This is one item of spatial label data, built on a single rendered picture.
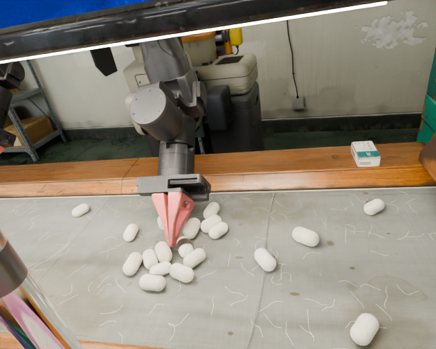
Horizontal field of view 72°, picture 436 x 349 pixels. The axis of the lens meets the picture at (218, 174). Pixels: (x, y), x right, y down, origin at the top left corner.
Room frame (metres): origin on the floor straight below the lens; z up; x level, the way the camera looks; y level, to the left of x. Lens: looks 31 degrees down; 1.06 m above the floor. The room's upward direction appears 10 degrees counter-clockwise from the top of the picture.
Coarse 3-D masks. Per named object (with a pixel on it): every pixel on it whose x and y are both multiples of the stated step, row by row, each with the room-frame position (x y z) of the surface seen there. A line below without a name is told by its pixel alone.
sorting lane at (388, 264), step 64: (256, 192) 0.45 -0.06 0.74; (320, 192) 0.42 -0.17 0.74; (384, 192) 0.38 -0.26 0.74; (64, 256) 0.37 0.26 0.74; (128, 256) 0.34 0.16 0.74; (320, 256) 0.28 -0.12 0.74; (384, 256) 0.26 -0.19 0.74; (64, 320) 0.25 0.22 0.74; (128, 320) 0.23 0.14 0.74; (192, 320) 0.22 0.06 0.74; (256, 320) 0.20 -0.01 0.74; (320, 320) 0.19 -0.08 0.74; (384, 320) 0.18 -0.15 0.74
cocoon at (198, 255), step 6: (192, 252) 0.31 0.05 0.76; (198, 252) 0.31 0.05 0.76; (204, 252) 0.31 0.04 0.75; (186, 258) 0.30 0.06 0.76; (192, 258) 0.30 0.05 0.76; (198, 258) 0.30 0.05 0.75; (204, 258) 0.30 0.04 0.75; (186, 264) 0.29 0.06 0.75; (192, 264) 0.29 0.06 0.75; (198, 264) 0.30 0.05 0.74
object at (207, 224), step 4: (212, 216) 0.38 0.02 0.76; (216, 216) 0.38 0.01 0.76; (204, 220) 0.37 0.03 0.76; (208, 220) 0.37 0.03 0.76; (212, 220) 0.37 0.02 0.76; (216, 220) 0.37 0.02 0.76; (220, 220) 0.37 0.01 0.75; (204, 224) 0.36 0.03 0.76; (208, 224) 0.36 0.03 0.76; (212, 224) 0.36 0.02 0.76; (216, 224) 0.36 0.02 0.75; (204, 228) 0.36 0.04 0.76; (208, 228) 0.36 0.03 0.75; (204, 232) 0.36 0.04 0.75; (208, 232) 0.36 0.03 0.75
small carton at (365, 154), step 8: (352, 144) 0.48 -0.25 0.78; (360, 144) 0.48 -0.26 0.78; (368, 144) 0.47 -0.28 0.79; (352, 152) 0.48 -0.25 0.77; (360, 152) 0.45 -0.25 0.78; (368, 152) 0.44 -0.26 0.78; (376, 152) 0.44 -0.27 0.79; (360, 160) 0.43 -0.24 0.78; (368, 160) 0.43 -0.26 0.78; (376, 160) 0.43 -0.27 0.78
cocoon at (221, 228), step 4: (220, 224) 0.36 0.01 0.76; (224, 224) 0.36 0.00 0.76; (212, 228) 0.35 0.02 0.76; (216, 228) 0.35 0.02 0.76; (220, 228) 0.35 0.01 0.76; (224, 228) 0.35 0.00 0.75; (212, 232) 0.34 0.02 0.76; (216, 232) 0.34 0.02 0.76; (220, 232) 0.35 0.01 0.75; (224, 232) 0.35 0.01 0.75; (212, 236) 0.34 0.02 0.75; (216, 236) 0.34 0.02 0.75; (220, 236) 0.35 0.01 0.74
